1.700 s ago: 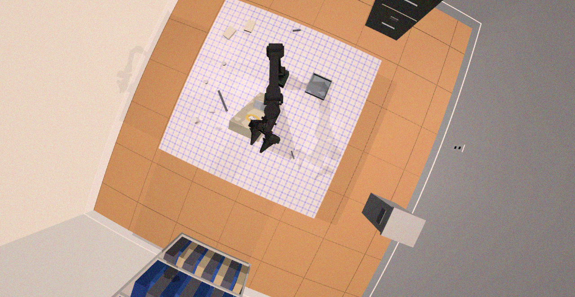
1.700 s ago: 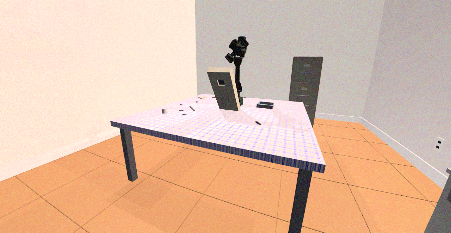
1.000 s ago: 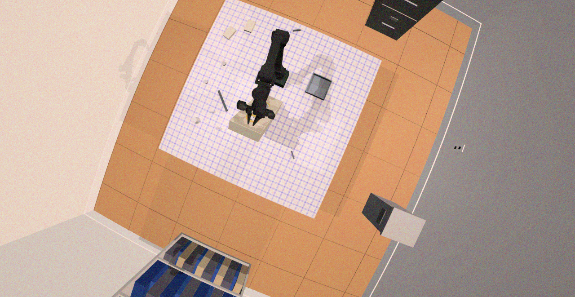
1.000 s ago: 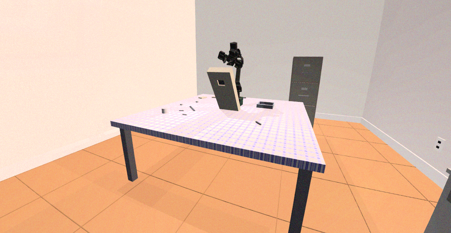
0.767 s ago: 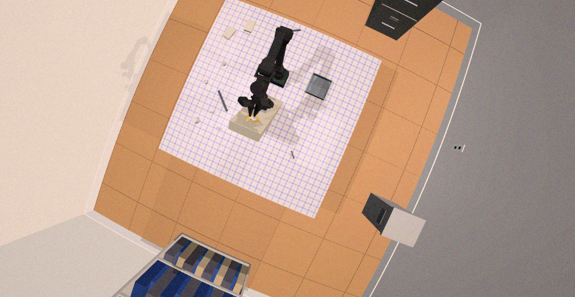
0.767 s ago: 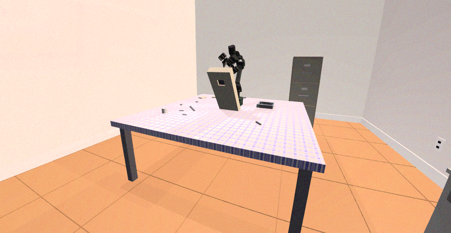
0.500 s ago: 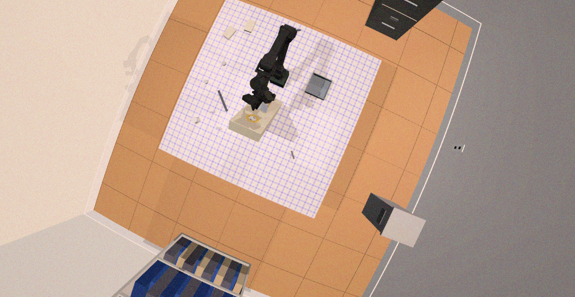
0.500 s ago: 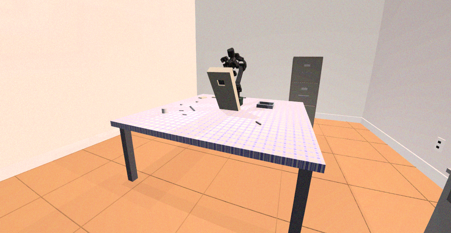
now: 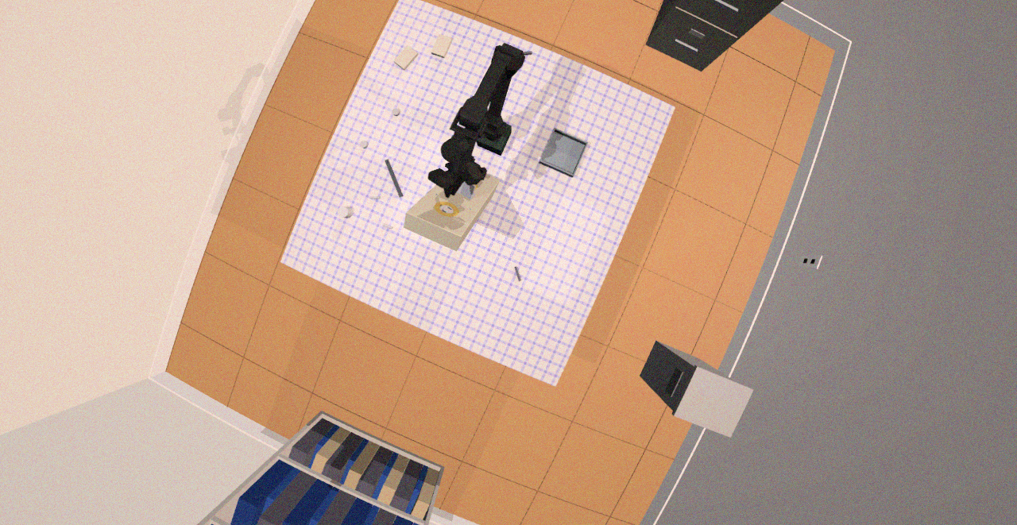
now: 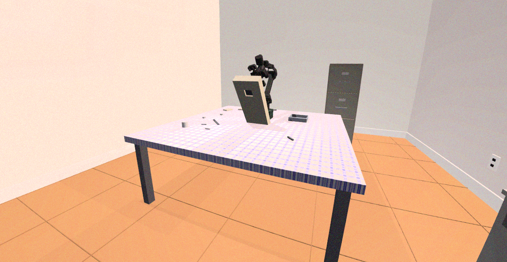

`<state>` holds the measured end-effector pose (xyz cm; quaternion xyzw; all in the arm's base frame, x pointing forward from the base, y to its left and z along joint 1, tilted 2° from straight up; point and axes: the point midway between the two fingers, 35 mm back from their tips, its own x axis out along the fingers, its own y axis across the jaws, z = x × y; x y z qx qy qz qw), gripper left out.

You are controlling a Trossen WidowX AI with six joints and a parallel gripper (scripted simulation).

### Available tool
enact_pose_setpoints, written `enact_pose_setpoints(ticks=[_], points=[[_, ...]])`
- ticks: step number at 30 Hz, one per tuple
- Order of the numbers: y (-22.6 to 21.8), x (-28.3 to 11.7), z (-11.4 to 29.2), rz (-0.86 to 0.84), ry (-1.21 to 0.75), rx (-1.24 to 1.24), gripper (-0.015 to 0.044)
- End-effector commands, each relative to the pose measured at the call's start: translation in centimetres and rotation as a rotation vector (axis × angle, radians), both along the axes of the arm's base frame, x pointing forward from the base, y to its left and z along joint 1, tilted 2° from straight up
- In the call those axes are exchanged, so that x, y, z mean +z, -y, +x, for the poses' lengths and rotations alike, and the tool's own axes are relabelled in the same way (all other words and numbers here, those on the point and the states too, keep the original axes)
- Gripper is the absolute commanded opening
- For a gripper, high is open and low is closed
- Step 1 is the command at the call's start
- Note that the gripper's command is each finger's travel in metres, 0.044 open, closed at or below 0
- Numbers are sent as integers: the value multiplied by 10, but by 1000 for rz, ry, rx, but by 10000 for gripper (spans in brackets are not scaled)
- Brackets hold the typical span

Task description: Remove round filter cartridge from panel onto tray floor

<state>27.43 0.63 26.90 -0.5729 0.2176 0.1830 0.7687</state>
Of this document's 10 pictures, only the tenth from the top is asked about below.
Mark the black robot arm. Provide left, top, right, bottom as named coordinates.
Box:
left=255, top=54, right=277, bottom=110

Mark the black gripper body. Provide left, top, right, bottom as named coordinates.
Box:
left=248, top=64, right=266, bottom=87

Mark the beige service panel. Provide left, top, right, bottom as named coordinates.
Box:
left=233, top=75, right=271, bottom=125

